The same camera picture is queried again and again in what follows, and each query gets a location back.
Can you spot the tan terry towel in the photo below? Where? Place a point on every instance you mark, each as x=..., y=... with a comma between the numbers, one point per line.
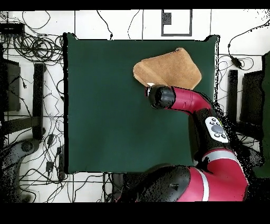
x=168, y=67

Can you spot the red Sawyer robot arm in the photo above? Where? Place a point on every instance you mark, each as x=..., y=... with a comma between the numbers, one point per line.
x=189, y=99

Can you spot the flat black device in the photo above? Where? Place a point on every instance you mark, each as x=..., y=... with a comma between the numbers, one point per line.
x=12, y=28

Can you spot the dark green table cloth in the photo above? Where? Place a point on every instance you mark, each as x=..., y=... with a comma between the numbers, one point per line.
x=95, y=105

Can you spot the black power strip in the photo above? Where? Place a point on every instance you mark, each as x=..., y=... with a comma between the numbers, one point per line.
x=61, y=162

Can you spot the small black adapter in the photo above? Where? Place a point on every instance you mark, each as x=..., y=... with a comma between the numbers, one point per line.
x=49, y=166

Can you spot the black power adapter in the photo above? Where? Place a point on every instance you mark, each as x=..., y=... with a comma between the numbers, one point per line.
x=236, y=62

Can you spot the black box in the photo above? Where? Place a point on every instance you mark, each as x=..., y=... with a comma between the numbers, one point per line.
x=11, y=88
x=252, y=95

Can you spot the dark green hanging cloth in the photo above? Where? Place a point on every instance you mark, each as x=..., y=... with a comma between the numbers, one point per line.
x=266, y=105

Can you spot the grey rectangular floor frame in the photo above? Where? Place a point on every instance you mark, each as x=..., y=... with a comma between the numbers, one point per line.
x=176, y=34

